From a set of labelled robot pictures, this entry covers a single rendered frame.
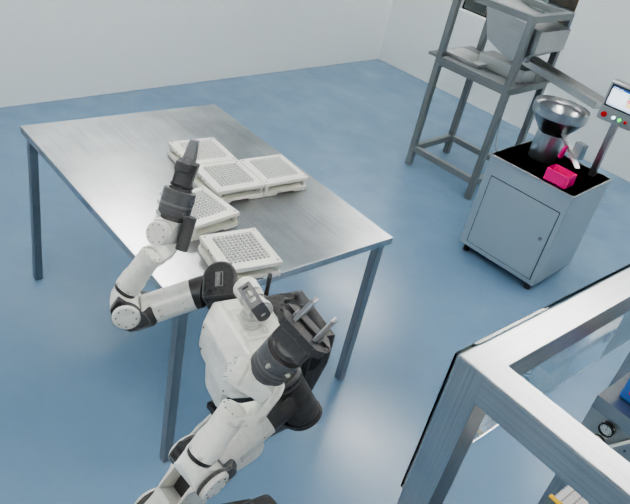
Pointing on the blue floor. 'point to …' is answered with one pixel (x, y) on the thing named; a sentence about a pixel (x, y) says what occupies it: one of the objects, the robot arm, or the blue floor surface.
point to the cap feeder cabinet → (530, 214)
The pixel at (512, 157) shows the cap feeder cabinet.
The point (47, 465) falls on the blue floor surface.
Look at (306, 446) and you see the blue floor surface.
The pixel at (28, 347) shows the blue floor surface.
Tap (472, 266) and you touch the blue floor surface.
